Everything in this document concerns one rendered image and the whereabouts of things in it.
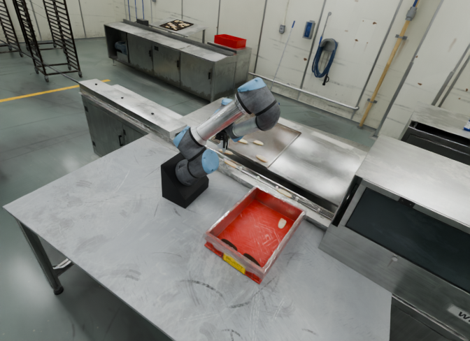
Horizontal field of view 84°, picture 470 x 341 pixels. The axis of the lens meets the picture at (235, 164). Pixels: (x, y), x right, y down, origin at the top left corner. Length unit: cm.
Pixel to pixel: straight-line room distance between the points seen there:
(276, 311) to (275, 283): 12
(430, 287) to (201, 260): 96
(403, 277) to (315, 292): 38
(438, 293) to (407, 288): 11
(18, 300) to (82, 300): 40
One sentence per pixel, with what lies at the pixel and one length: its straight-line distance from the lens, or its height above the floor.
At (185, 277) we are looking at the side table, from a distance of 124.
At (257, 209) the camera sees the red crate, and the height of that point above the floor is 82.
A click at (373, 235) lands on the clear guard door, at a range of 130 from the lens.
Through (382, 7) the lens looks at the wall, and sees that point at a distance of 501.
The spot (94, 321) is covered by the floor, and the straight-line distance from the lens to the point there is 214.
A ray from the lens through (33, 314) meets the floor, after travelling 230.
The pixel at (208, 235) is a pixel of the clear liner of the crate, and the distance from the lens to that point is 123.
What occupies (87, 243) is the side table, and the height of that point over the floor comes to 82.
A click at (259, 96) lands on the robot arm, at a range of 117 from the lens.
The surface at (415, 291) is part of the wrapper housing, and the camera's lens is 145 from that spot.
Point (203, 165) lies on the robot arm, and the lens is 130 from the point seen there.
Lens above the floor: 188
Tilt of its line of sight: 35 degrees down
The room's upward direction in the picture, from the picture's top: 9 degrees clockwise
